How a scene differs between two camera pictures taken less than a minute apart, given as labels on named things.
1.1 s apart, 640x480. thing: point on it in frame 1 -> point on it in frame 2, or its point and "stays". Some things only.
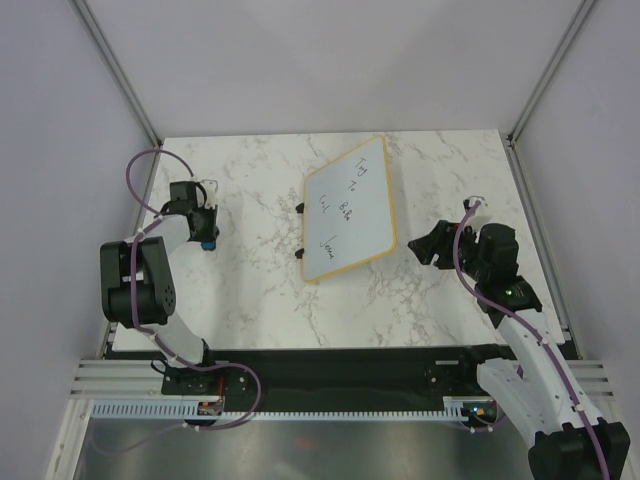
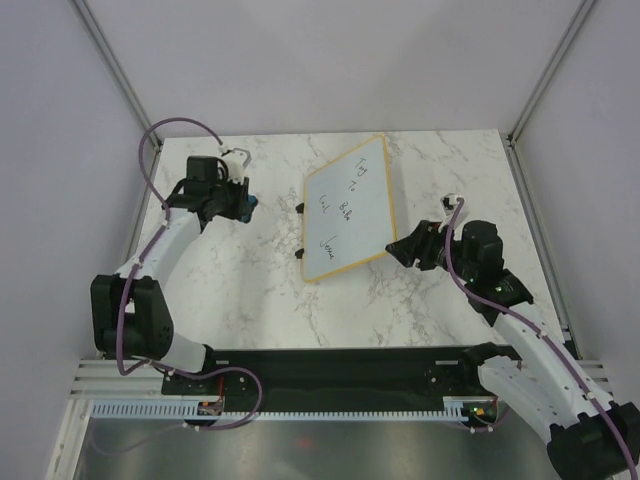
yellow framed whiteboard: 349,213 stays
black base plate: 328,378 stays
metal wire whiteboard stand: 300,209 stays
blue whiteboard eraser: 208,245 -> 252,202
